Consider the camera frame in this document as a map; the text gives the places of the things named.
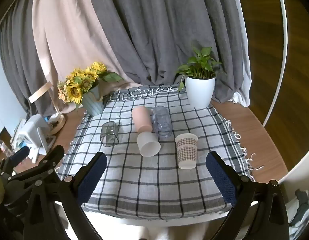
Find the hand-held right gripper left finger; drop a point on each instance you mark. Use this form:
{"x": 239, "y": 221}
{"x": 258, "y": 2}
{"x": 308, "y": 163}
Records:
{"x": 90, "y": 180}

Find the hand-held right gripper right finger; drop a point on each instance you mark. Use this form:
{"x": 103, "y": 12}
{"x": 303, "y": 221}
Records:
{"x": 223, "y": 181}

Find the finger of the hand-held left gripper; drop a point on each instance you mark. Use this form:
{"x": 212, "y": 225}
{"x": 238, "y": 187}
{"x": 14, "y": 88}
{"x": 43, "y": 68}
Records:
{"x": 19, "y": 155}
{"x": 53, "y": 156}

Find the brown patterned paper cup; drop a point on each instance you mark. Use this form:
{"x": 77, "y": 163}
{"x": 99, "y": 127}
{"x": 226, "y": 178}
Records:
{"x": 186, "y": 152}

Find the grey square glass cup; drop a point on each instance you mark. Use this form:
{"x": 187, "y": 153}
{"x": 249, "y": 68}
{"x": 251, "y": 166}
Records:
{"x": 109, "y": 133}

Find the white frosted cup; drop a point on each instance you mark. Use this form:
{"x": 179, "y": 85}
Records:
{"x": 148, "y": 145}

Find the pink cup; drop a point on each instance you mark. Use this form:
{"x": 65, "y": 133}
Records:
{"x": 141, "y": 118}

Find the clear plastic cup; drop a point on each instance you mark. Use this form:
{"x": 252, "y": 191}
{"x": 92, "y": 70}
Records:
{"x": 162, "y": 123}

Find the white desktop appliance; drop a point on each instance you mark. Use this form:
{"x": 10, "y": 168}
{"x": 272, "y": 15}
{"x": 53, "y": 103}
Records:
{"x": 32, "y": 133}

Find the grey checked cloth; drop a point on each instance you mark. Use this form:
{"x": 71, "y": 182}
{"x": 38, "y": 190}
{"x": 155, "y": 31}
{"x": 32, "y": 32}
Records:
{"x": 149, "y": 182}

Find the light wooden stick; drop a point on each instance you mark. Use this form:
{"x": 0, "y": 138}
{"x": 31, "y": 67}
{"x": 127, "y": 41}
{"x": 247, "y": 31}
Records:
{"x": 40, "y": 92}

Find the pale green ribbed vase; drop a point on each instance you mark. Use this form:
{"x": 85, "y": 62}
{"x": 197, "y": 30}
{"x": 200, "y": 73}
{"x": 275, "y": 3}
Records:
{"x": 94, "y": 103}

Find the sunflower bouquet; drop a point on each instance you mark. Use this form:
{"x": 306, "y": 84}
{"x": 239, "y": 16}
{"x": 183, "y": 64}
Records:
{"x": 80, "y": 83}

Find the grey crumpled cloth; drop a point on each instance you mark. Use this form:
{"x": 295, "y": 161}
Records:
{"x": 303, "y": 210}

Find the white plant pot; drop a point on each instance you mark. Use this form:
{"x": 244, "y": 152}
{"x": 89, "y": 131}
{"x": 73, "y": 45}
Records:
{"x": 200, "y": 92}

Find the beige curtain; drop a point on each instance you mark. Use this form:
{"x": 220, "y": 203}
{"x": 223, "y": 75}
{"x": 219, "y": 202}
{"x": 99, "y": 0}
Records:
{"x": 67, "y": 37}

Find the green leafy plant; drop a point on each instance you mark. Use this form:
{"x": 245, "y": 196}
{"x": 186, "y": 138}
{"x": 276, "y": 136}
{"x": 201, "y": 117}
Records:
{"x": 199, "y": 63}

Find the white sheer curtain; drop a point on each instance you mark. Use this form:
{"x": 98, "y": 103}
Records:
{"x": 244, "y": 62}

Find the grey curtain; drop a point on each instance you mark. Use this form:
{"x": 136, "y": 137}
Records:
{"x": 154, "y": 30}

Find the white round hoop frame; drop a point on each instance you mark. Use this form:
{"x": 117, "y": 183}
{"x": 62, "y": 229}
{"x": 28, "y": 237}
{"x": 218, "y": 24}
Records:
{"x": 284, "y": 42}

